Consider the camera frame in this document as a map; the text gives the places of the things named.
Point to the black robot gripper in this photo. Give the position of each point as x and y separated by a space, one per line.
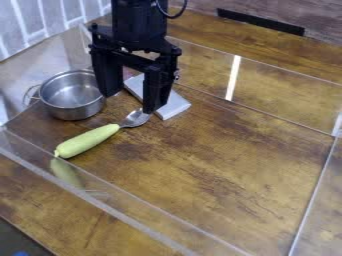
138 29

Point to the small steel pot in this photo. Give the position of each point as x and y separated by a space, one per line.
69 94

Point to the clear acrylic enclosure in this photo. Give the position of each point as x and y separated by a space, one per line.
237 178

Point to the black wall bar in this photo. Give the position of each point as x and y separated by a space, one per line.
261 22

